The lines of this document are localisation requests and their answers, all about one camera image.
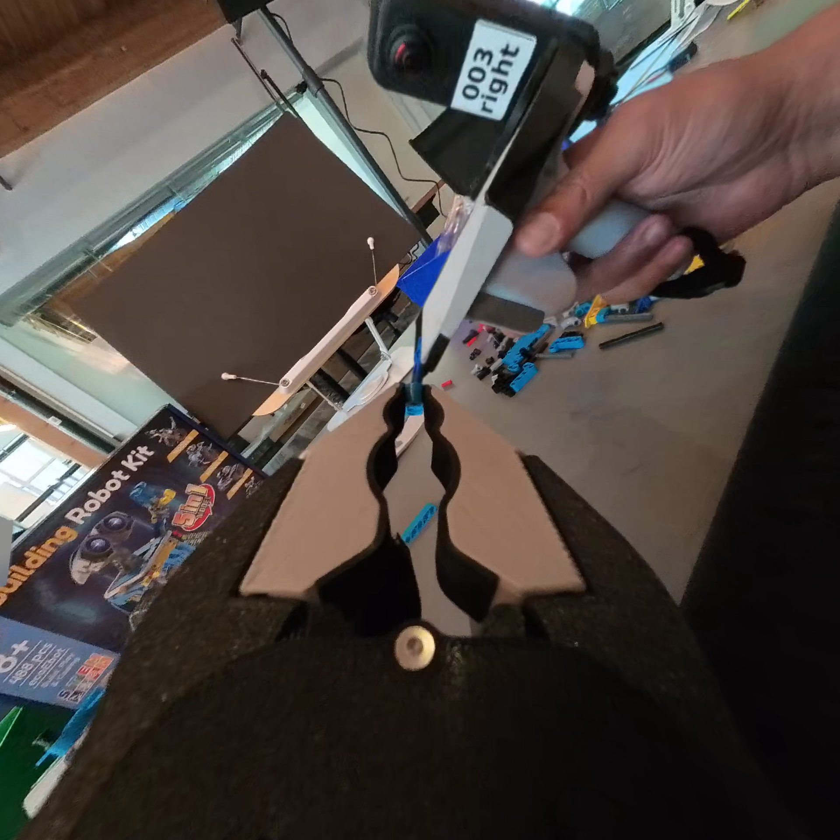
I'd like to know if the small blue connector piece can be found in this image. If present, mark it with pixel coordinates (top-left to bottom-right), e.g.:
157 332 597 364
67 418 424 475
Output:
403 335 434 421

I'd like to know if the green bin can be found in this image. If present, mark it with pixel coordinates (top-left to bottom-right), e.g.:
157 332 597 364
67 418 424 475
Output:
0 705 70 815

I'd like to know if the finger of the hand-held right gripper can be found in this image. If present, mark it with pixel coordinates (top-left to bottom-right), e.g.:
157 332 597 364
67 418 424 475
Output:
419 203 514 371

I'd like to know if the dark board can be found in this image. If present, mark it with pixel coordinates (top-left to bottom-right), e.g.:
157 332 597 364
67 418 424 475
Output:
69 112 434 442

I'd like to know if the robot kit box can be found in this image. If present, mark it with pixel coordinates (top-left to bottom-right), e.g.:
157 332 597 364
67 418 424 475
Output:
0 406 266 710

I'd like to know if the person's right hand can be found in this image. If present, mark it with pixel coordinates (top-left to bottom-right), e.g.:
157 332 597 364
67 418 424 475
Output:
514 13 840 301

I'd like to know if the white stand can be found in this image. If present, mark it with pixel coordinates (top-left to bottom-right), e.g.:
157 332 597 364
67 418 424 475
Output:
325 314 427 460

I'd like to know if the grey desk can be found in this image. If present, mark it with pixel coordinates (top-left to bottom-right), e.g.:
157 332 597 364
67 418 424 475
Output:
387 0 840 641

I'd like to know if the black tripod stand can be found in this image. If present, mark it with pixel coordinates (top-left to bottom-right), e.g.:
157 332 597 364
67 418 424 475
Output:
217 0 434 244

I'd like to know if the black axle rod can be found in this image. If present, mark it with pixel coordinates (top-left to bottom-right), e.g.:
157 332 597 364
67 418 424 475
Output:
598 322 665 350

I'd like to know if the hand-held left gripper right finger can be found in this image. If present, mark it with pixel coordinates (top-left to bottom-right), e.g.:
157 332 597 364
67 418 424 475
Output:
423 386 586 623

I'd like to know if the blue beam with holes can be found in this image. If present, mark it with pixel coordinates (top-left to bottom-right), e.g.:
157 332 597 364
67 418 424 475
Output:
402 501 438 543

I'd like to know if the pile of small building pieces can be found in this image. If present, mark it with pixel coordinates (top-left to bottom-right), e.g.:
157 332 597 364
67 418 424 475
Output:
459 295 657 398

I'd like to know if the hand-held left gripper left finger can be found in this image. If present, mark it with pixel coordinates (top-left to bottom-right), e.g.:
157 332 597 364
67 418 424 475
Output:
239 384 422 636

